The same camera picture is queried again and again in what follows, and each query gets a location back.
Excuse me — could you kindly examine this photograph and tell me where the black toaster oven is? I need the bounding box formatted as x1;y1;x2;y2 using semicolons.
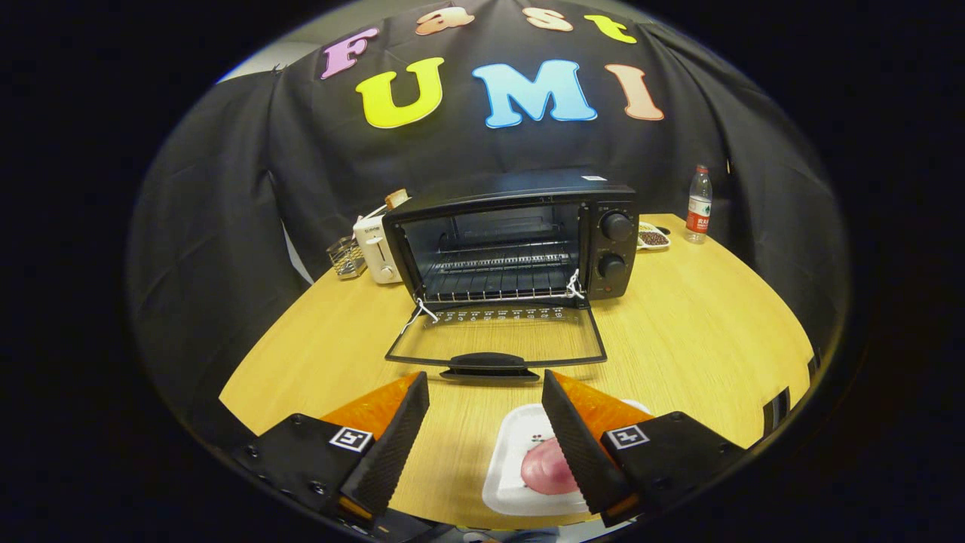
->
382;175;640;382

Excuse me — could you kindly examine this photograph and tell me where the clear water bottle red label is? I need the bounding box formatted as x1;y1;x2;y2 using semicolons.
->
685;164;713;244

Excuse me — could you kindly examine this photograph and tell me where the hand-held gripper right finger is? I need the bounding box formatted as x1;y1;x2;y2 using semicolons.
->
541;370;747;529

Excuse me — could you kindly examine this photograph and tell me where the metal wire basket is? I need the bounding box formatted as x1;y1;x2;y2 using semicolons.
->
326;236;368;281

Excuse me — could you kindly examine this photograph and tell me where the pink meat slice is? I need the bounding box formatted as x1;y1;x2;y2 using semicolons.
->
520;437;581;496

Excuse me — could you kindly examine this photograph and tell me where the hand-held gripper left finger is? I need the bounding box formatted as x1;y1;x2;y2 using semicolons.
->
234;371;430;529

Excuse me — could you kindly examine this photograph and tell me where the white divided snack dish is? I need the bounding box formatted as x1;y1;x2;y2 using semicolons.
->
637;221;672;252

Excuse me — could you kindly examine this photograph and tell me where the white pop-up toaster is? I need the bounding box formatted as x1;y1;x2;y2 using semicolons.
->
353;198;412;285

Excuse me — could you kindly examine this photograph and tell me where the white square plate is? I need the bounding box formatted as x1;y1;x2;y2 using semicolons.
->
482;400;653;517

